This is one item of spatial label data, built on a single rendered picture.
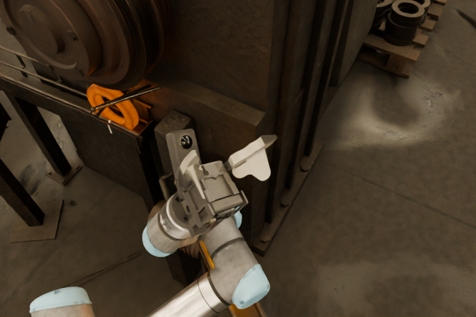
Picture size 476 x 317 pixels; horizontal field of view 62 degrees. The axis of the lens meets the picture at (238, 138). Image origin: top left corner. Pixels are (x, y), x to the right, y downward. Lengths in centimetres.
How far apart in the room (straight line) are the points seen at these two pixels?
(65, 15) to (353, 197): 153
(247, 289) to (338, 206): 127
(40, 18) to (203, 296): 68
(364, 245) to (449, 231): 41
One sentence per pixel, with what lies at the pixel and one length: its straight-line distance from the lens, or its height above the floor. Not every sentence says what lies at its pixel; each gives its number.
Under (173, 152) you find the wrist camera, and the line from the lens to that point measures 67.
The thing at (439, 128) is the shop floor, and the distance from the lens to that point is 246.
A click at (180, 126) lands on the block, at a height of 80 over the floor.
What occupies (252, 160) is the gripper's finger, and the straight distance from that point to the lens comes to 63.
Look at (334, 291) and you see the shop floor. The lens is 181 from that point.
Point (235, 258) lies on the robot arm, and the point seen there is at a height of 96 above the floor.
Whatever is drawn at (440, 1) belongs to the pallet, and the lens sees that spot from 319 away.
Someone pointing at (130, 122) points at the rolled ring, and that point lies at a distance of 128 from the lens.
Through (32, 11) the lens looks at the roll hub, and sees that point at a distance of 102.
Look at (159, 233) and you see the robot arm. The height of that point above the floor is 102.
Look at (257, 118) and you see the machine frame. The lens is 108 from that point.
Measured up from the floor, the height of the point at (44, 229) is 1.
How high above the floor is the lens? 168
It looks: 51 degrees down
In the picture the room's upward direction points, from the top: straight up
